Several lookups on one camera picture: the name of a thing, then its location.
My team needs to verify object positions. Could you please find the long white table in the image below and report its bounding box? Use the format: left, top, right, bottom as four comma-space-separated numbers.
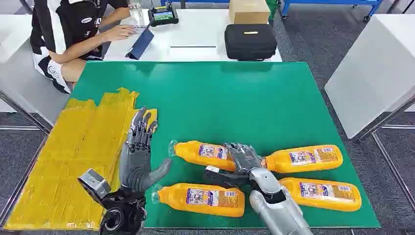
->
103, 8, 283, 62

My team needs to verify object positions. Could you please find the white table with metal legs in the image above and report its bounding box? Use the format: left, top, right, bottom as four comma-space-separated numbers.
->
324, 14, 415, 141
0, 14, 70, 131

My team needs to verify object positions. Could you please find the person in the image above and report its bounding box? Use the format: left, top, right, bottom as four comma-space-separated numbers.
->
29, 0, 138, 94

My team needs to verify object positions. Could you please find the yellow sheet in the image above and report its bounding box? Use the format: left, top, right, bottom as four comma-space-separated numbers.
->
3, 87, 158, 231

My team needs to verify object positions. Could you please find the dark right wrist camera box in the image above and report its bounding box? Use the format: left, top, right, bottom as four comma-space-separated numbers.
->
203, 165, 250, 190

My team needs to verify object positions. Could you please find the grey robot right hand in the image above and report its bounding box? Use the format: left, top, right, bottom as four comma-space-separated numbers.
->
224, 142, 267, 174

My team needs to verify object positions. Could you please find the orange drink bottle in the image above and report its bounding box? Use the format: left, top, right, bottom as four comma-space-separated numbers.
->
168, 140, 237, 172
279, 177, 363, 212
264, 144, 344, 174
151, 182, 246, 218

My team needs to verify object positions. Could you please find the black carrying case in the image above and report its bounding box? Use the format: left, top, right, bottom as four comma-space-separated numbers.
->
224, 23, 278, 62

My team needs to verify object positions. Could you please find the green plastic crate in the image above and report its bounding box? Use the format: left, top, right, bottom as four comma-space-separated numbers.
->
266, 0, 280, 18

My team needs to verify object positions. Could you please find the green mat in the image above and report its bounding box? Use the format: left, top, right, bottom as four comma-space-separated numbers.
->
69, 61, 381, 229

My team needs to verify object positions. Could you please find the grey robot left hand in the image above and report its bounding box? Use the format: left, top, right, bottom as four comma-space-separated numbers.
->
119, 107, 172, 192

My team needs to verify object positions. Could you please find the blue tablet cover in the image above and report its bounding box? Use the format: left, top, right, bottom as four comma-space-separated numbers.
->
125, 28, 155, 61

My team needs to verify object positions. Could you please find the blue metal rack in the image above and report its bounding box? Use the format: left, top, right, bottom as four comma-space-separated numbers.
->
280, 0, 384, 22

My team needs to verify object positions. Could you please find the black controller with screen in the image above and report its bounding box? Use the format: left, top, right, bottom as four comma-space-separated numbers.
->
148, 5, 179, 27

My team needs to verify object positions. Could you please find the brown cardboard box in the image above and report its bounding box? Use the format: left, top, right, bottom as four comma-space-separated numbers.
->
229, 0, 271, 24

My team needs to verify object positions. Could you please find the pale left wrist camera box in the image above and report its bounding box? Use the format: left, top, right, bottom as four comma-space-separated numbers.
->
77, 168, 112, 204

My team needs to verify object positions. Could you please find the clear plastic bottle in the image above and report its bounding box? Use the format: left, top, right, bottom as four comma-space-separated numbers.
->
129, 0, 145, 28

